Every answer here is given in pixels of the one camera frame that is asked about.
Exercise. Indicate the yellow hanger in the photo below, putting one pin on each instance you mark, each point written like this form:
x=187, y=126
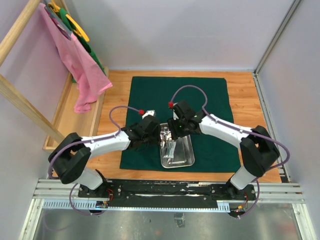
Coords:
x=79, y=29

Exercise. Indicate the steel instrument tray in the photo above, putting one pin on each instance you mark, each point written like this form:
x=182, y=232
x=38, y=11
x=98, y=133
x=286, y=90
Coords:
x=190, y=157

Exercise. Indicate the blue suture packet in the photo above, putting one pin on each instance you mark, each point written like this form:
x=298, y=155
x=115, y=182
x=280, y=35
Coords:
x=170, y=150

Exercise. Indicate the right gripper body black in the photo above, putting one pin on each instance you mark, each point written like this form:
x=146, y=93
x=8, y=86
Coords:
x=178, y=128

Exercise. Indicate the green garment on hanger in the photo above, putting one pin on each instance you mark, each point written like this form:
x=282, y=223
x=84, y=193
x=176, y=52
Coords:
x=63, y=15

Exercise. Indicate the steel surgical scissors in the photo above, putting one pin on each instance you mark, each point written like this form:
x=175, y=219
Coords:
x=165, y=135

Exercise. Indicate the wooden rack frame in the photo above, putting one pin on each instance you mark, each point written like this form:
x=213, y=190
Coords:
x=34, y=68

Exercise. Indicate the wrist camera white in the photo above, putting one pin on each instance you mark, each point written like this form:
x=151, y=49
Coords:
x=175, y=116
x=149, y=113

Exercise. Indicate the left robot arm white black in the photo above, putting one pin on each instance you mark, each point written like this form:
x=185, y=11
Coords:
x=70, y=158

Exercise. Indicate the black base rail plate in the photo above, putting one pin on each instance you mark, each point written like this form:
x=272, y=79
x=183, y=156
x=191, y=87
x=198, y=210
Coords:
x=166, y=194

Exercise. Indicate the grey hanger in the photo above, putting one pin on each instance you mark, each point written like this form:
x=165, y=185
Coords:
x=57, y=21

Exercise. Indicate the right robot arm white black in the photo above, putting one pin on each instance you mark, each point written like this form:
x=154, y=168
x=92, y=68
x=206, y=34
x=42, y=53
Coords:
x=258, y=151

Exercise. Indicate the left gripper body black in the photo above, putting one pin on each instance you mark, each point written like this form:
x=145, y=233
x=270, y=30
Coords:
x=154, y=138

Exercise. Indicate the pink cloth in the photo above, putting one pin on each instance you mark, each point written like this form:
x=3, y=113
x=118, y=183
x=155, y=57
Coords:
x=90, y=78

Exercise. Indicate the dark green surgical cloth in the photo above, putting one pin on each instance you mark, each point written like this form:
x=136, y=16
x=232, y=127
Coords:
x=212, y=155

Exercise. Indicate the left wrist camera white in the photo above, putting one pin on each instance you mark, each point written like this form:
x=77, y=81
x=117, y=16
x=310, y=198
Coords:
x=149, y=113

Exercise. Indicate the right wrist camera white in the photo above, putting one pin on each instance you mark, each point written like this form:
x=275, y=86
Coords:
x=175, y=116

